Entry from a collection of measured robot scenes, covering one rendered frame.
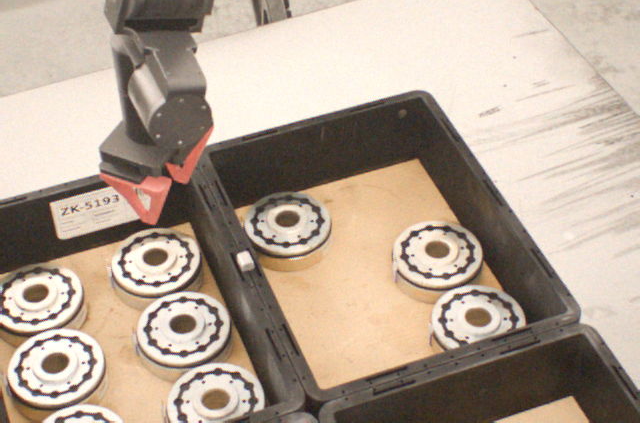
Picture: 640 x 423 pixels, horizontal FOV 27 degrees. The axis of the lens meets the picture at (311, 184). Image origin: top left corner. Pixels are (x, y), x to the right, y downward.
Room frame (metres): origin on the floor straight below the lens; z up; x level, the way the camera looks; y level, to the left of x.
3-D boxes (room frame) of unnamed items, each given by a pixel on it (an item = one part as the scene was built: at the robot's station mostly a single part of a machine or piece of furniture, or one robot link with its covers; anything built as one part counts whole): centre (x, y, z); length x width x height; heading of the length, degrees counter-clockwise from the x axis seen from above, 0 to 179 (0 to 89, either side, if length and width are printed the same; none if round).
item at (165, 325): (0.95, 0.14, 0.86); 0.05 x 0.05 x 0.01
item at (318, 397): (1.03, -0.07, 0.92); 0.40 x 0.30 x 0.02; 19
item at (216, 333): (0.95, 0.14, 0.86); 0.10 x 0.10 x 0.01
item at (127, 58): (0.94, 0.14, 1.23); 0.07 x 0.06 x 0.07; 21
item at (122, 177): (0.93, 0.15, 1.10); 0.07 x 0.07 x 0.09; 63
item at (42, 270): (1.01, 0.31, 0.86); 0.10 x 0.10 x 0.01
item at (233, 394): (0.85, 0.11, 0.86); 0.05 x 0.05 x 0.01
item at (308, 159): (1.03, -0.07, 0.87); 0.40 x 0.30 x 0.11; 19
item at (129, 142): (0.95, 0.14, 1.17); 0.10 x 0.07 x 0.07; 153
